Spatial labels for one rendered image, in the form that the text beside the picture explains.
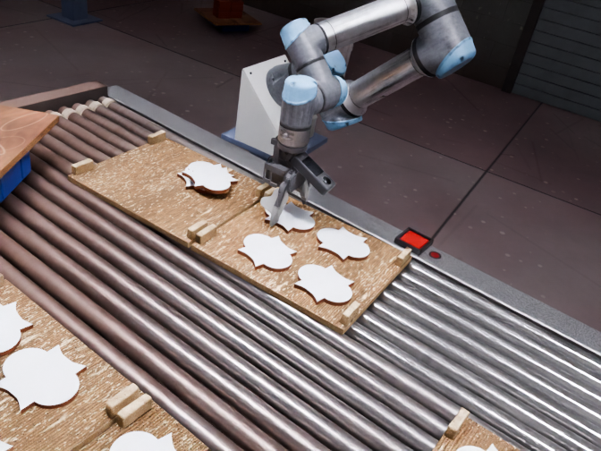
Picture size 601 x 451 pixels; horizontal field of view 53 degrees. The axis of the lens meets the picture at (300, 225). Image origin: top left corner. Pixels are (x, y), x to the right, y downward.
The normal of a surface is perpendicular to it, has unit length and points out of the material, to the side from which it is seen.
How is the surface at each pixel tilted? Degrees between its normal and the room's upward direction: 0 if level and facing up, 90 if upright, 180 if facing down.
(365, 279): 0
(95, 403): 0
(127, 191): 0
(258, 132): 90
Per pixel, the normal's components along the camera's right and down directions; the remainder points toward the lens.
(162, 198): 0.15, -0.82
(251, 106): -0.53, 0.40
